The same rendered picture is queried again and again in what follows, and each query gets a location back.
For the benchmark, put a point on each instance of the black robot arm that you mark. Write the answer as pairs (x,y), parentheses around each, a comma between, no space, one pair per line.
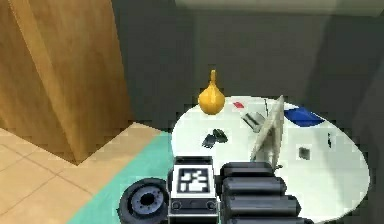
(233,193)

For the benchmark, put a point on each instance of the black crumpled object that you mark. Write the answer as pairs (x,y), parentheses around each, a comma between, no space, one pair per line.
(215,138)

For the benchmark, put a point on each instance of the yellow gourd-shaped vase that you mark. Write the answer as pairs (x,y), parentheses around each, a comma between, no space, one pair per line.
(211,98)

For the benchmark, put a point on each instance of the small black thin object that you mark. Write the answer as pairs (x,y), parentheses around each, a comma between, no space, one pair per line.
(329,140)

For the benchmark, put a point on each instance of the small grey square object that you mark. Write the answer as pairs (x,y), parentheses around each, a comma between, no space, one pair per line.
(304,153)

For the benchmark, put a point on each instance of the small red flat object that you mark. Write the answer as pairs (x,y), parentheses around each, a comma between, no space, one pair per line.
(238,105)

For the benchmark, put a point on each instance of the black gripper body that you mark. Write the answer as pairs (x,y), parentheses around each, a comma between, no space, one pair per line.
(144,201)

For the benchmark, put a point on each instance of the blue flat object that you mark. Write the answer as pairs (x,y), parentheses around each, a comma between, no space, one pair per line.
(301,116)

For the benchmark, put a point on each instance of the round white table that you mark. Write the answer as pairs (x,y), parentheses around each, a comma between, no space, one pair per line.
(320,180)

